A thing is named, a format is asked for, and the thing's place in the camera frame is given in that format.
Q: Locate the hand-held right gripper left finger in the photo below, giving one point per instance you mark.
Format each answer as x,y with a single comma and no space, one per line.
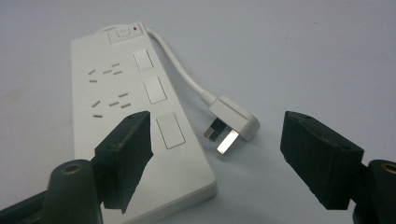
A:
124,161

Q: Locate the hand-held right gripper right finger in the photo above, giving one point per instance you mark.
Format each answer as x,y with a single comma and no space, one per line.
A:
317,161

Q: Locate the white power strip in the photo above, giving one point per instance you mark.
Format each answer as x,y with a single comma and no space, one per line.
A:
124,93

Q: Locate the white power plug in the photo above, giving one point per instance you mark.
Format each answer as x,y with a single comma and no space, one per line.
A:
232,119

